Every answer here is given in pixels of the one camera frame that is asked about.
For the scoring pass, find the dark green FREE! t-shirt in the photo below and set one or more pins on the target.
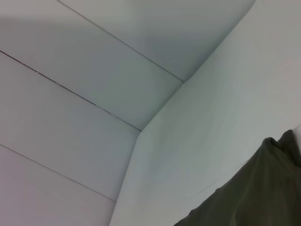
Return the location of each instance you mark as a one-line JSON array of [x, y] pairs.
[[258, 188]]

